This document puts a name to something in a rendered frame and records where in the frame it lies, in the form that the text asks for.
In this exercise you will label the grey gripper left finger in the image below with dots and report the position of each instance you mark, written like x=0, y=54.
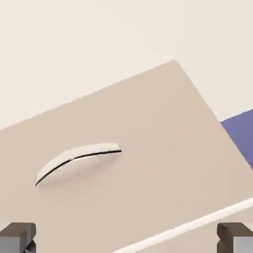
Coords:
x=17, y=241

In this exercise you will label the beige drawer front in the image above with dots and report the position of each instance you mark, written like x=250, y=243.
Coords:
x=187, y=242
x=150, y=122

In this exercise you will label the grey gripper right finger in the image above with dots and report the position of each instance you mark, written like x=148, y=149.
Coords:
x=237, y=241

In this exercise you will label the beige cabinet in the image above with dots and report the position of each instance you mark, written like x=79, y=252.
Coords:
x=150, y=122

